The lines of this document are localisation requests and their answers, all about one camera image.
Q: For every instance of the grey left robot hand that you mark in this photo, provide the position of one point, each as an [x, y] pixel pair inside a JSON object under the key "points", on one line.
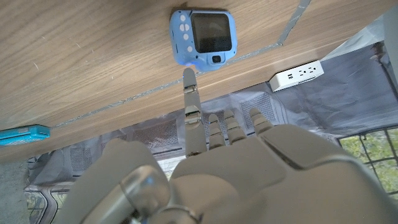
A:
{"points": [[248, 180]]}

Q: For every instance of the printed window backdrop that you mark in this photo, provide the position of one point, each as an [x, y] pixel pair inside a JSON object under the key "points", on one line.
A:
{"points": [[342, 102]]}

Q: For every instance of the blue toy camera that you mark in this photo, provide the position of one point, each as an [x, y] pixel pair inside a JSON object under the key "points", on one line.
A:
{"points": [[203, 37]]}

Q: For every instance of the teal toy phone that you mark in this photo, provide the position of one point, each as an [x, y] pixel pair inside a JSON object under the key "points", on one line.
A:
{"points": [[23, 134]]}

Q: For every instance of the grey tape outline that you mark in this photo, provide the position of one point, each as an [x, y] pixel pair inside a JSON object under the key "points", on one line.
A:
{"points": [[124, 100]]}

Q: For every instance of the white power strip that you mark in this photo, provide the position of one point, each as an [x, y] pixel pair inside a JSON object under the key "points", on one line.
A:
{"points": [[295, 76]]}

